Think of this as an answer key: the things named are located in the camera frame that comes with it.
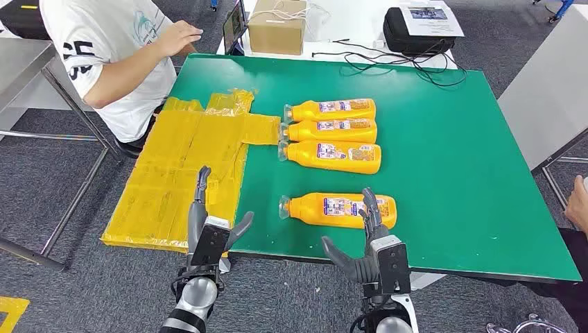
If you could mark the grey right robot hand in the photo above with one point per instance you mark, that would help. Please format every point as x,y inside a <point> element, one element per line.
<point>356,269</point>

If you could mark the person's hand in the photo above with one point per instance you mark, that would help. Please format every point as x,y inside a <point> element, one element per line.
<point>579,207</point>

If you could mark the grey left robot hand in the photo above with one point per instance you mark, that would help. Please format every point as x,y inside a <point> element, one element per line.
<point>196,220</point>

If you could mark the person's right hand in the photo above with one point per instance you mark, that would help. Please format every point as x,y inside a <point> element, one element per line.
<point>179,36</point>

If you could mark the small white round device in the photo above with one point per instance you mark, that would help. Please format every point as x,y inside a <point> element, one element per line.
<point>586,184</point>

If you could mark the orange plastic detergent bottle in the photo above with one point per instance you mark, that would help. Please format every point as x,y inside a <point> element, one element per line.
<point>308,209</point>
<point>303,158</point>
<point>312,133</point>
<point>312,111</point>

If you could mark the person's right forearm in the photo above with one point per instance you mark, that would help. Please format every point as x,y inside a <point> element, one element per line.
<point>124,73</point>

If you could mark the yellow taped cardboard mat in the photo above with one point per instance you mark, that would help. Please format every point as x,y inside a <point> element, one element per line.
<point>174,184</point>

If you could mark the white table foot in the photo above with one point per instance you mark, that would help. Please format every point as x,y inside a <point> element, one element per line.
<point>224,265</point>
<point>427,280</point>

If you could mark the black tablet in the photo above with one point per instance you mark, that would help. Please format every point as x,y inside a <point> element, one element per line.
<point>233,25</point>

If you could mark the brown cardboard box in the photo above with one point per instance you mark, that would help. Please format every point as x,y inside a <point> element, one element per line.
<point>275,32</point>

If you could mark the black stool seat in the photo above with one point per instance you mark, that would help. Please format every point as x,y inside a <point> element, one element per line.
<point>127,149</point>

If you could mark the pale grey table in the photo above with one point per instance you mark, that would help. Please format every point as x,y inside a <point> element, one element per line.
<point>546,92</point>

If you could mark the black bag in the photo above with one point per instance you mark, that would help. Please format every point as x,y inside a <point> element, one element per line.
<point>18,20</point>

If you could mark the grey metal table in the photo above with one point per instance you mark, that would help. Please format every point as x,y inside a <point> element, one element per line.
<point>18,60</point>

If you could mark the white table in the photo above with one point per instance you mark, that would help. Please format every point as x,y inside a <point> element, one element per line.
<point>349,23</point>

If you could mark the small white adapter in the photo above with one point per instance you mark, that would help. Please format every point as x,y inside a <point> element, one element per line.
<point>378,44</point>

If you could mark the yellow floor tape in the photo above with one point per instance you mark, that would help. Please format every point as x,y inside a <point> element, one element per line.
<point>11,310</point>

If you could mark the black zip case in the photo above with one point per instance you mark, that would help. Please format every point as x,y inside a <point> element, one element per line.
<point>399,39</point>

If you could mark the white printed paper sheet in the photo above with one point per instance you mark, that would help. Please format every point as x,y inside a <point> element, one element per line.
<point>432,25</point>

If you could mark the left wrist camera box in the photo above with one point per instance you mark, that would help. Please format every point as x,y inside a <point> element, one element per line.
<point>210,243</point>

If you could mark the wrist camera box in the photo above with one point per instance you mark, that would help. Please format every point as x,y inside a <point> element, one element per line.
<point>393,266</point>
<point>210,243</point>

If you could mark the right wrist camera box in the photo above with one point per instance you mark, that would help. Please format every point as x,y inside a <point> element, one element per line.
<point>393,266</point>

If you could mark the blue metal post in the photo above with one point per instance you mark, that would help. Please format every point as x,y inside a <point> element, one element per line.
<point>214,4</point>

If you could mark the chrome metal frame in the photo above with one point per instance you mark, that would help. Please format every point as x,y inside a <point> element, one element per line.
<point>528,327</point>

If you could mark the blue metal frame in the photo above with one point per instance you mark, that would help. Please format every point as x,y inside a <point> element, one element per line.
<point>560,9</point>

